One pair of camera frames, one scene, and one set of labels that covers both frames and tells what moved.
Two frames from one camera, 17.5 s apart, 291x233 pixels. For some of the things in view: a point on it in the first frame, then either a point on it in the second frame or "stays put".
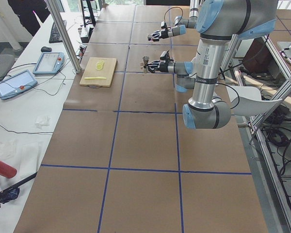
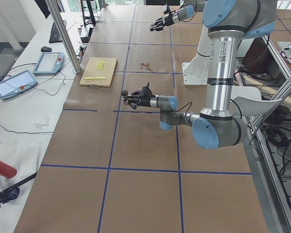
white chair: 246,101 stays put
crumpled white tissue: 41,121 stays put
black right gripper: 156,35 → 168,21
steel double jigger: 146,59 → 124,93
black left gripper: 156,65 → 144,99
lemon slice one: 99,66 stays put
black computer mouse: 45,49 stays put
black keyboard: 55,36 stays put
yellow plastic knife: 94,77 stays put
